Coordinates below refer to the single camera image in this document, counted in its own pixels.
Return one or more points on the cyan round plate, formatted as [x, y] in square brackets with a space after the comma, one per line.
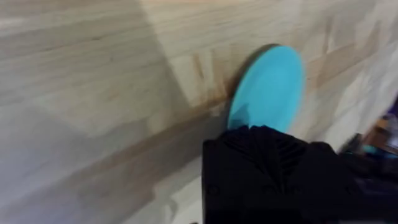
[270, 90]

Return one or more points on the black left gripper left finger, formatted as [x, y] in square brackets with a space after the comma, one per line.
[231, 174]

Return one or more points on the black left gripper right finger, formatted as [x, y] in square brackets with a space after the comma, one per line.
[304, 186]

